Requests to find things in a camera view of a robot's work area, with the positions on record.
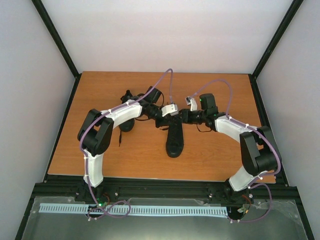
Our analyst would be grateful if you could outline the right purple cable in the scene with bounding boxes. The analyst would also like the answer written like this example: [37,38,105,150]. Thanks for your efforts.
[185,78,282,224]

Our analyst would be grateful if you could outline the white slotted cable duct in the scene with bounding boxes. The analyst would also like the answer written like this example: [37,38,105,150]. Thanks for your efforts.
[38,203,228,218]

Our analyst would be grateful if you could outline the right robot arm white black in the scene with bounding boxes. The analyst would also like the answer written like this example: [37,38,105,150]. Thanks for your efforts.
[180,93,281,203]

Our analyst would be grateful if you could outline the black sneaker left one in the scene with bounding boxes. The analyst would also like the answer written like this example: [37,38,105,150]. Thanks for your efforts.
[118,90,135,146]

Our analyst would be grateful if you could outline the black sneaker with laces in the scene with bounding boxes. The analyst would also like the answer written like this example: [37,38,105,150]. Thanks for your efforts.
[157,112,213,158]

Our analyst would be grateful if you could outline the grey metal base plate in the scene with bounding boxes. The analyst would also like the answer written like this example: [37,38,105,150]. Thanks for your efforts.
[22,197,307,240]

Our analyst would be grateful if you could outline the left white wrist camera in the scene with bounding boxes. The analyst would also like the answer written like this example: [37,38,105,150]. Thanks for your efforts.
[161,103,179,117]

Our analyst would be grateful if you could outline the right black corner post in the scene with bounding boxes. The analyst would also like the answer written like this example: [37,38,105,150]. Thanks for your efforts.
[252,0,304,80]

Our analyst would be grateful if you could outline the black corner post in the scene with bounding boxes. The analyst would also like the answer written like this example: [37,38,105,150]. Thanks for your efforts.
[30,0,82,79]
[252,0,304,80]

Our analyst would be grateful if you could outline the purple cable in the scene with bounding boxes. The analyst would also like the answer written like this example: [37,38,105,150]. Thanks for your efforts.
[185,78,282,224]
[78,68,174,221]

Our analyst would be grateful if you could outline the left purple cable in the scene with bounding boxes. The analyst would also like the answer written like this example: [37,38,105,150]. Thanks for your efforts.
[78,68,174,221]

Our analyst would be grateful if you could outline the left black corner post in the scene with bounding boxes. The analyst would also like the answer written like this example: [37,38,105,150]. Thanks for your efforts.
[30,0,82,79]

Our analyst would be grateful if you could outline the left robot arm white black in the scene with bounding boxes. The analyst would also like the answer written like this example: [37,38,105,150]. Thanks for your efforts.
[77,87,178,202]

